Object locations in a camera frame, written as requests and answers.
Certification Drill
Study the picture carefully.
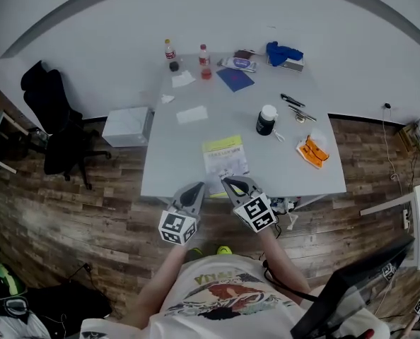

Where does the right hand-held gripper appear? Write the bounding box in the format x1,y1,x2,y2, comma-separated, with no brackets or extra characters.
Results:
221,176,278,233

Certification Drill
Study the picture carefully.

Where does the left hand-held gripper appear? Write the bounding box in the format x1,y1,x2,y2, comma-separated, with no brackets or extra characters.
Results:
158,181,206,246

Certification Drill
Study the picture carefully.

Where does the person's left forearm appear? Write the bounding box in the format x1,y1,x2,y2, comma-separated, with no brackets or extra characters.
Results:
135,244,189,328

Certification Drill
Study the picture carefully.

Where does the person's right forearm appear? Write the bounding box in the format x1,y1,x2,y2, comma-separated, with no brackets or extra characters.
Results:
259,230,312,296

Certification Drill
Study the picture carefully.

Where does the black waste bin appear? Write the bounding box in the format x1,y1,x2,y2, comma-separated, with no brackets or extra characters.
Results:
269,196,301,214

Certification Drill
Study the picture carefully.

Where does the white table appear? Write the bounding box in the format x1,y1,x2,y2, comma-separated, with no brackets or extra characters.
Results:
139,51,349,211

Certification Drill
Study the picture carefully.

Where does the black jar with white lid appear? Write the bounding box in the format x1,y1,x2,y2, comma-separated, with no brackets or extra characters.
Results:
255,104,279,137

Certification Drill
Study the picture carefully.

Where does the orange packet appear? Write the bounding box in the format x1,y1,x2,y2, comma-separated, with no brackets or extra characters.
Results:
295,134,332,170

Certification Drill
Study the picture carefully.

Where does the white paper slip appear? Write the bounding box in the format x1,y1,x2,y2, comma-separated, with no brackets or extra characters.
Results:
175,105,209,125

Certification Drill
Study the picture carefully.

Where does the person's white printed T-shirt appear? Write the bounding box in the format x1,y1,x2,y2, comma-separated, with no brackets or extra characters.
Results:
81,254,391,339

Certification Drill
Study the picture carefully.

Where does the white box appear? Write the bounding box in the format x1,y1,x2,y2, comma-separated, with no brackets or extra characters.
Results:
101,106,155,149

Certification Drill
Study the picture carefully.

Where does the black and silver pen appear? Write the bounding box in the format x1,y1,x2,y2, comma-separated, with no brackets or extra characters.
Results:
288,104,318,124

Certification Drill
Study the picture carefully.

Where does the dark blue booklet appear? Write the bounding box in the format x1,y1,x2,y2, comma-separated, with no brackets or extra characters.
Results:
215,66,256,93

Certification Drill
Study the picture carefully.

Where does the white paper napkin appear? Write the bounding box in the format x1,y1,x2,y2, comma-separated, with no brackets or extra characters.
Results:
170,69,197,89

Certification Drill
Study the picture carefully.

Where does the white and purple wipes packet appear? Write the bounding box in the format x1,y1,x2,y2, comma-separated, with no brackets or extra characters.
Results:
216,56,258,74

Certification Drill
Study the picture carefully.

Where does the red drink bottle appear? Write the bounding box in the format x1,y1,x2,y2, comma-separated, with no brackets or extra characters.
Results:
198,43,213,81

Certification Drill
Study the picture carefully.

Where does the grey cardboard box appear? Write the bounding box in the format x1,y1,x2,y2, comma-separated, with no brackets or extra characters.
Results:
266,55,305,73

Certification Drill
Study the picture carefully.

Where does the blue cloth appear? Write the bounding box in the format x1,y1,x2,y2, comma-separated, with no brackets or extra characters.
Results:
265,40,305,68

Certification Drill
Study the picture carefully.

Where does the cola bottle with red label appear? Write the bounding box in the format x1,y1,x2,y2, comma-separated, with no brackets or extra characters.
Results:
163,38,181,73

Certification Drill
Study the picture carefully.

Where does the black office chair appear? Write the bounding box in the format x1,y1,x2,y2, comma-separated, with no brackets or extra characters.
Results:
20,60,112,191

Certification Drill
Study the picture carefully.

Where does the small cardboard box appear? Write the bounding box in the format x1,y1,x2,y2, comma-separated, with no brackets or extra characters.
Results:
399,118,420,151

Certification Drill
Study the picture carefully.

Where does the white cable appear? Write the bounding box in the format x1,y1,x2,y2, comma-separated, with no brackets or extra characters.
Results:
382,108,401,182

